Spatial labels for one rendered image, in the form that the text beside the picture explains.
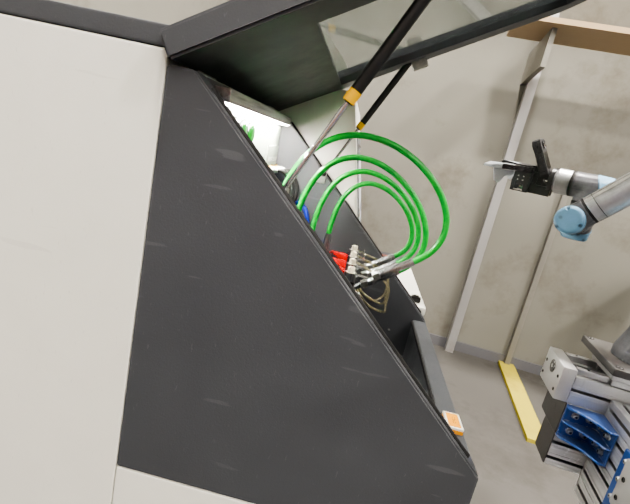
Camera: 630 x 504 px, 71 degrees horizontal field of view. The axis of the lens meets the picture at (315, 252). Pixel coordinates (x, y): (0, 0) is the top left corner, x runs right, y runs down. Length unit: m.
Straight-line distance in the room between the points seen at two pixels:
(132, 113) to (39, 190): 0.19
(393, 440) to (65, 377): 0.54
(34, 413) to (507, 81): 3.48
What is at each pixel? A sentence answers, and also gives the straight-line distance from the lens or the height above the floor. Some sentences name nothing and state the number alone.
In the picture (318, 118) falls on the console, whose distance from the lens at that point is 1.33.
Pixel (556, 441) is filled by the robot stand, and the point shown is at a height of 0.79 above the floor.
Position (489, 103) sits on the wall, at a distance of 3.72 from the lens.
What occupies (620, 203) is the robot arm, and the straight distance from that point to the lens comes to 1.35.
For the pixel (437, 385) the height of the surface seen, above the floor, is 0.95.
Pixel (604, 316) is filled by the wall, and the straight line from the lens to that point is 4.06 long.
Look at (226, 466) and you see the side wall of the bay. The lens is 0.83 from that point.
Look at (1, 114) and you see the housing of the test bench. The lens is 0.82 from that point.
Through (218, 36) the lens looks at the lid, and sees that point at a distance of 0.65.
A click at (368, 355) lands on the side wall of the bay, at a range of 0.68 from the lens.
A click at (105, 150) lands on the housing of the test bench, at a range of 0.73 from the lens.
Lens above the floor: 1.39
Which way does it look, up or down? 13 degrees down
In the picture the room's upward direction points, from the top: 12 degrees clockwise
